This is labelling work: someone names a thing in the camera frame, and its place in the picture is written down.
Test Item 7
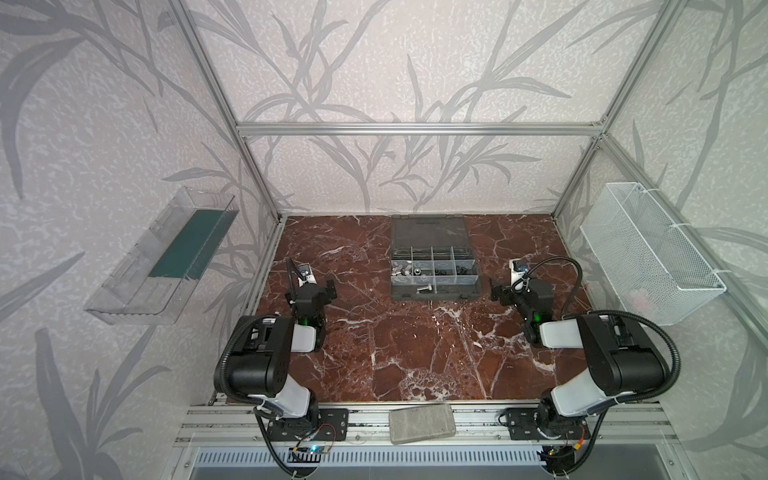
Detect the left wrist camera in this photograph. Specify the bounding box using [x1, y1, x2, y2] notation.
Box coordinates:
[296, 263, 317, 286]

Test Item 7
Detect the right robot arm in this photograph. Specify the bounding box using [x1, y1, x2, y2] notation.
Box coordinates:
[491, 277, 682, 427]

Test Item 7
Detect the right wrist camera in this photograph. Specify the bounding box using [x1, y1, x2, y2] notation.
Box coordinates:
[509, 259, 528, 285]

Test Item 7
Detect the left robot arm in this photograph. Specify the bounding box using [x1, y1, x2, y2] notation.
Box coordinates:
[213, 279, 337, 430]

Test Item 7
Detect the clear acrylic wall shelf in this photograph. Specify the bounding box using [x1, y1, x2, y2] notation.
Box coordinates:
[84, 187, 239, 326]

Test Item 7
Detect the clear compartment organizer box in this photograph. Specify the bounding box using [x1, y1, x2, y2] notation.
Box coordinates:
[390, 215, 481, 301]

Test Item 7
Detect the white ventilation grille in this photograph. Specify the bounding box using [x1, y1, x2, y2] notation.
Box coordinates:
[194, 445, 543, 468]

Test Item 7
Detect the grey stone block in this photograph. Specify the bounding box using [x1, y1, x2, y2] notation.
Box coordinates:
[389, 403, 457, 445]

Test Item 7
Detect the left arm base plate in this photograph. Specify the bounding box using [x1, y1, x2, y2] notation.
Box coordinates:
[267, 408, 350, 441]

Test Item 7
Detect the white wire mesh basket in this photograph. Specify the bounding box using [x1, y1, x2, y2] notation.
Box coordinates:
[581, 182, 727, 326]

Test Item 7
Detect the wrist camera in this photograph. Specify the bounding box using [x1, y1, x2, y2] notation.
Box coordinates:
[509, 259, 528, 285]
[296, 263, 317, 286]

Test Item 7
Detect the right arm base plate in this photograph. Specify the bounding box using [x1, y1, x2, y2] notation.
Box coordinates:
[496, 407, 591, 442]

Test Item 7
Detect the pink object in basket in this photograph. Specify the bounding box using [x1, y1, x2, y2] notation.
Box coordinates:
[626, 288, 656, 319]

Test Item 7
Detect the green mat on shelf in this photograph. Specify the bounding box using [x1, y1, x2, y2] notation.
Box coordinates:
[149, 209, 238, 281]

